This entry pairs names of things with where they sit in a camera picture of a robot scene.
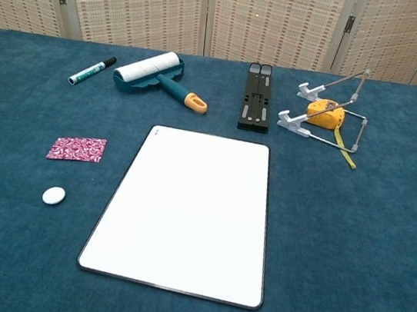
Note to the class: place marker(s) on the teal whiteboard marker black cap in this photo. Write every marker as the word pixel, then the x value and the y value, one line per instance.
pixel 90 71

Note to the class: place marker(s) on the woven folding screen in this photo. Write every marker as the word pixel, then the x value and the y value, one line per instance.
pixel 137 2

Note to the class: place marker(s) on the yellow tape measure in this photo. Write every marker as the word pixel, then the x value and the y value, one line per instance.
pixel 324 117

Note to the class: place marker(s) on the blue table cloth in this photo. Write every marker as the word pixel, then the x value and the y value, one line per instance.
pixel 336 240

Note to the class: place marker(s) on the white rectangular whiteboard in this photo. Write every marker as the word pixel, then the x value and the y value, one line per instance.
pixel 184 215

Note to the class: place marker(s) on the white oval magnet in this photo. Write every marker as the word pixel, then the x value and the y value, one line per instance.
pixel 53 195

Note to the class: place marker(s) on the red patterned paper square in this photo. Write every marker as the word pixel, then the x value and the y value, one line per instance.
pixel 77 148

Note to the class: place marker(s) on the black folding laptop stand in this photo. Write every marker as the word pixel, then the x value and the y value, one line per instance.
pixel 256 100

